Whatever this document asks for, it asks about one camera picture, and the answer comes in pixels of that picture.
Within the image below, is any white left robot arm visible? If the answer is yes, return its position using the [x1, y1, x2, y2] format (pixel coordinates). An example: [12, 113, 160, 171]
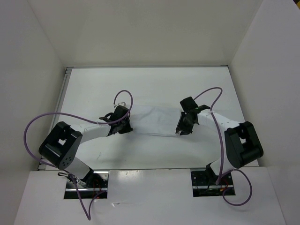
[38, 105, 133, 188]

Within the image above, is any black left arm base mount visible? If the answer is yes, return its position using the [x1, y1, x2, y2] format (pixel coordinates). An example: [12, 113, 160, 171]
[57, 171, 109, 199]

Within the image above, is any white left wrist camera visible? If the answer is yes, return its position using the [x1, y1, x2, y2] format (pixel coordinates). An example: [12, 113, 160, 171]
[114, 101, 127, 107]

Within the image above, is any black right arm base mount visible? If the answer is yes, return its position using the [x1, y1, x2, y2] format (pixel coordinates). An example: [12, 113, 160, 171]
[190, 168, 235, 197]

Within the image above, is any white skirt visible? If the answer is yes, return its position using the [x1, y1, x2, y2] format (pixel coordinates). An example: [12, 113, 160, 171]
[130, 105, 181, 137]

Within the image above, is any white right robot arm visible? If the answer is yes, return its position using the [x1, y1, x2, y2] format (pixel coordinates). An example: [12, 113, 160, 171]
[176, 97, 263, 184]

